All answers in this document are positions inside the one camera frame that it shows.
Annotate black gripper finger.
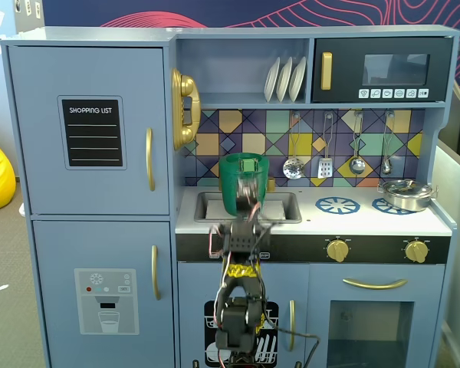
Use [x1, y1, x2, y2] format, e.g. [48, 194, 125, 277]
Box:
[235, 173, 249, 199]
[248, 173, 263, 201]

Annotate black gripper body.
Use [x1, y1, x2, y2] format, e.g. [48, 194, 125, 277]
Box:
[232, 191, 265, 228]

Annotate steel pot with lid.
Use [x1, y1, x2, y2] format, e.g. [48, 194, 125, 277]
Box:
[376, 179, 439, 213]

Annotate dark green plastic container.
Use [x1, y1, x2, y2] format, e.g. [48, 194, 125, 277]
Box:
[220, 171, 270, 217]

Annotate steel skimmer utensil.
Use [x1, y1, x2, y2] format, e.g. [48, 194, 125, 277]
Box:
[282, 110, 305, 181]

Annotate steel slotted spatula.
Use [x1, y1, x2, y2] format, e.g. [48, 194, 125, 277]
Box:
[317, 110, 335, 180]

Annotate gold toy telephone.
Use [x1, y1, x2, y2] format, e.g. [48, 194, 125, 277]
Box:
[170, 67, 202, 152]

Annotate gold stove knob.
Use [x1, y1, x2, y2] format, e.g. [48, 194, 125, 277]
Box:
[326, 238, 351, 264]
[404, 238, 430, 264]

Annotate steel ladle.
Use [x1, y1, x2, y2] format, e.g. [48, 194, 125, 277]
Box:
[348, 110, 366, 175]

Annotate white toy plate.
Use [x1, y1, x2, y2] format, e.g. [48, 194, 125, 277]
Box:
[276, 56, 294, 104]
[288, 55, 308, 104]
[263, 56, 282, 104]

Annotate steel spoon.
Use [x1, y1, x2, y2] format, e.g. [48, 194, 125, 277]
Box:
[379, 110, 396, 176]

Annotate black toy microwave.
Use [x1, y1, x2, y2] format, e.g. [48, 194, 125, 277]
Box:
[310, 36, 455, 104]

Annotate blue wooden toy kitchen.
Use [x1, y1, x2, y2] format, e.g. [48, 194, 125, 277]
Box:
[0, 25, 460, 368]

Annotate gold fridge door handle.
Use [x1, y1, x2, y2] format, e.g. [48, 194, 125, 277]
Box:
[145, 126, 156, 192]

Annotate gold freezer door handle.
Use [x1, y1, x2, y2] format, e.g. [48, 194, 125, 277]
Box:
[150, 245, 163, 301]

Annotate gold dishwasher door handle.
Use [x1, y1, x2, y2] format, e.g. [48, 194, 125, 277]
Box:
[287, 299, 297, 352]

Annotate gold microwave door handle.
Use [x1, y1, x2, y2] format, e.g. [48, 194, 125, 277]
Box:
[320, 51, 334, 92]

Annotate thin black cable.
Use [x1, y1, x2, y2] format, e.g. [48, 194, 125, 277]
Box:
[266, 325, 323, 368]

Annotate gold oven door handle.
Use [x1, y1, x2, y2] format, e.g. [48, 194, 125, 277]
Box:
[342, 277, 409, 291]

